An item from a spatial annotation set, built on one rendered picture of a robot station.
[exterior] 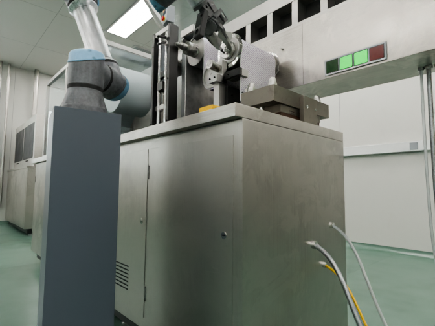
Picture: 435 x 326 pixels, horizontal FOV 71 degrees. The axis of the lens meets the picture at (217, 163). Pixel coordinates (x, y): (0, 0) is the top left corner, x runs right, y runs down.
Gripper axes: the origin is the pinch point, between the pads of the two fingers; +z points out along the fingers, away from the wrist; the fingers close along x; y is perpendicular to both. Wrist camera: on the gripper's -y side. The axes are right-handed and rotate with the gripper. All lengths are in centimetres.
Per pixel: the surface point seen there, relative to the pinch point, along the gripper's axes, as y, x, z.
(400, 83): 216, 13, 171
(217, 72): -5.8, 5.3, 5.8
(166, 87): -12.6, 32.8, 0.6
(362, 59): 19, -41, 32
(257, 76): 3.1, -4.8, 17.0
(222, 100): -14.8, 3.3, 14.6
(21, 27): 109, 383, -113
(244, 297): -81, -30, 40
